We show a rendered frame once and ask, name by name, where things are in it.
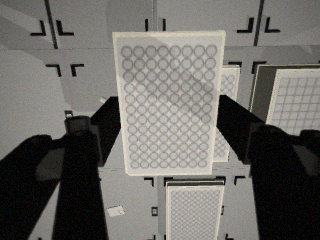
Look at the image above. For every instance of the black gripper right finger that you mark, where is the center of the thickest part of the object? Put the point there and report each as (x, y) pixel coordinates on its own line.
(284, 169)

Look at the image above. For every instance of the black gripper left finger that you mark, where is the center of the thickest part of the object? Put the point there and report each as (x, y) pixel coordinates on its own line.
(71, 160)

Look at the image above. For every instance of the grey deck plate with bay grid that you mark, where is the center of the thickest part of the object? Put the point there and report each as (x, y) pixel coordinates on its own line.
(63, 51)

